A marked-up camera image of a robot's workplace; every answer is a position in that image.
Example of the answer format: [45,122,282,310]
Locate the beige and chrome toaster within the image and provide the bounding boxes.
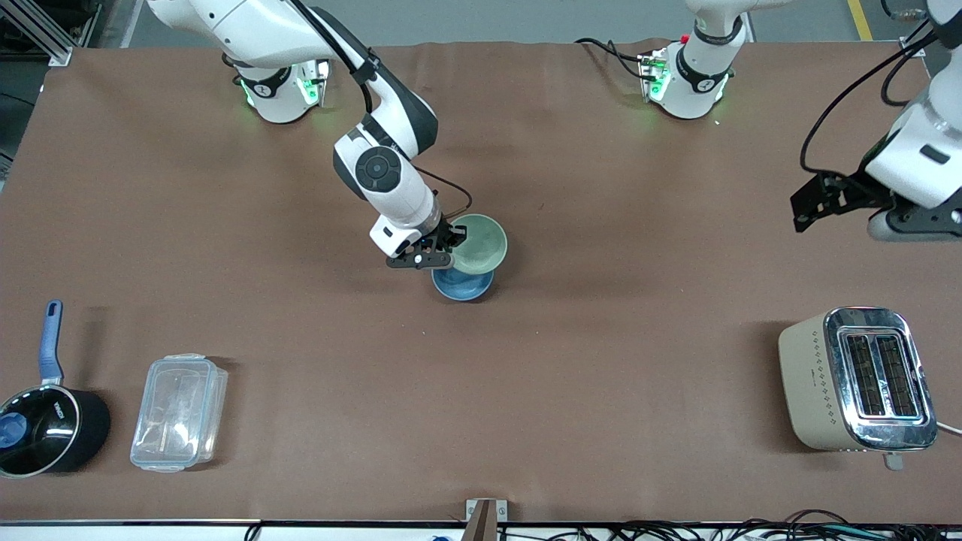
[778,307,939,472]

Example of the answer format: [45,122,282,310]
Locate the aluminium frame profile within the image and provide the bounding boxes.
[0,0,101,67]

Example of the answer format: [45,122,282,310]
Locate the black left base cable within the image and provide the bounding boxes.
[574,37,649,80]

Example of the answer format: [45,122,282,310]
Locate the tangled black floor cables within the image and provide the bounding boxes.
[496,509,962,541]

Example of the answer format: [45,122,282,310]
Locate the green ceramic bowl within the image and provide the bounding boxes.
[449,213,510,276]

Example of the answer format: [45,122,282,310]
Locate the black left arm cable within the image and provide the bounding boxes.
[800,0,942,176]

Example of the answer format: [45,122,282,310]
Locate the clear plastic food container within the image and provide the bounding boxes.
[129,353,229,474]

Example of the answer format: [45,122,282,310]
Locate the metal table clamp bracket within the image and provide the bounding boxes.
[464,499,509,541]

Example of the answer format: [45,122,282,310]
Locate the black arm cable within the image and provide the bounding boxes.
[222,0,474,220]
[800,0,942,176]

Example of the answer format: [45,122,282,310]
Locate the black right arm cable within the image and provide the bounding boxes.
[222,0,474,220]

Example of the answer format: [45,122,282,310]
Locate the black saucepan with blue handle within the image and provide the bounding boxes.
[0,301,112,479]

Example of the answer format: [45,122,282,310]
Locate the brown table cover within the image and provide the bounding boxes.
[0,41,962,525]

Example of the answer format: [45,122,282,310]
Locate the blue ceramic bowl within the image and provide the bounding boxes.
[431,264,496,303]

